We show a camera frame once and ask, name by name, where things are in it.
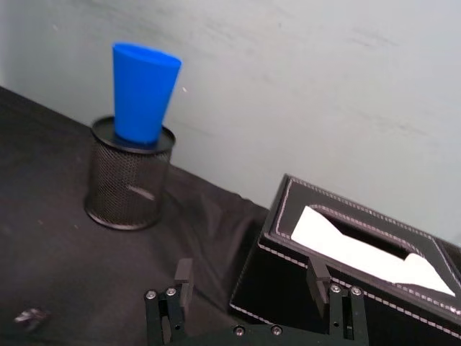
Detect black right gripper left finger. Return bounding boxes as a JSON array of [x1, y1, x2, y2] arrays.
[[144, 258, 195, 345]]

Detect black mesh pen holder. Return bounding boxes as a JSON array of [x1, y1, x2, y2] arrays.
[[84, 115, 177, 231]]

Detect black table cloth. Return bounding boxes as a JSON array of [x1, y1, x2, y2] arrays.
[[0, 85, 461, 346]]

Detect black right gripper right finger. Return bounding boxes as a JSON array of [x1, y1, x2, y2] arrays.
[[305, 254, 370, 346]]

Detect white tissue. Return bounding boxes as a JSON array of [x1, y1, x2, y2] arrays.
[[290, 205, 457, 298]]

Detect black leather tissue box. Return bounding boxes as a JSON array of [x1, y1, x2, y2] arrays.
[[228, 174, 461, 346]]

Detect blue plastic cup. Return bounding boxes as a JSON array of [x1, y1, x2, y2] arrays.
[[112, 42, 183, 147]]

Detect small dark crumpled wrapper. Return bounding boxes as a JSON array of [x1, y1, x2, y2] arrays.
[[13, 307, 51, 331]]

